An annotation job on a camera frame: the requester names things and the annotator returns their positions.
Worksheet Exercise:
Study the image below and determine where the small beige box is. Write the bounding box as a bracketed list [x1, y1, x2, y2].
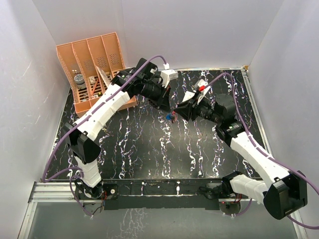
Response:
[88, 76, 98, 85]

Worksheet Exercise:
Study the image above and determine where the key with blue tag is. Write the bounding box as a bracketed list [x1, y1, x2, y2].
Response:
[166, 114, 173, 120]

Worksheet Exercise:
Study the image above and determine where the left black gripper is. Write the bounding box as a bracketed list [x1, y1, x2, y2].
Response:
[141, 80, 171, 113]

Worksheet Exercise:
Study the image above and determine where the white paper card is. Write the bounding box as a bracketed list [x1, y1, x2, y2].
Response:
[96, 66, 111, 86]

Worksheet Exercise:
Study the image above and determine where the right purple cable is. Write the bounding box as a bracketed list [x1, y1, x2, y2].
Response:
[204, 72, 319, 230]

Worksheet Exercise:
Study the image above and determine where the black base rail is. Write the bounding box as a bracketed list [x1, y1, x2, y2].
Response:
[102, 178, 227, 210]

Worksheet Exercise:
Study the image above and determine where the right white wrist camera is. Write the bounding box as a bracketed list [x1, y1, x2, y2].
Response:
[195, 79, 211, 105]

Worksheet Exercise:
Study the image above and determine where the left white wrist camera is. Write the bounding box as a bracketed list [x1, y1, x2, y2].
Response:
[160, 69, 178, 88]

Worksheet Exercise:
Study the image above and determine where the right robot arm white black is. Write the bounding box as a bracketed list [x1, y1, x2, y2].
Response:
[174, 91, 308, 220]

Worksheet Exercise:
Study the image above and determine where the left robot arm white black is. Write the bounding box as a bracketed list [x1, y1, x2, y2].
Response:
[63, 58, 178, 199]

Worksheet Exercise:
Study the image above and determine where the white cardboard box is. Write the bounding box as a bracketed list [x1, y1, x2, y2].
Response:
[182, 91, 195, 102]

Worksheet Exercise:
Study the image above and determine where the orange plastic file organizer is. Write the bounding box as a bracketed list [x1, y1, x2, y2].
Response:
[56, 32, 125, 117]

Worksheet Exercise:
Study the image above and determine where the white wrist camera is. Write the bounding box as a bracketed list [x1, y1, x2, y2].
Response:
[160, 69, 178, 88]
[195, 79, 211, 105]

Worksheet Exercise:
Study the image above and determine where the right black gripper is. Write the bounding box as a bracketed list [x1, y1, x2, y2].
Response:
[174, 92, 222, 124]

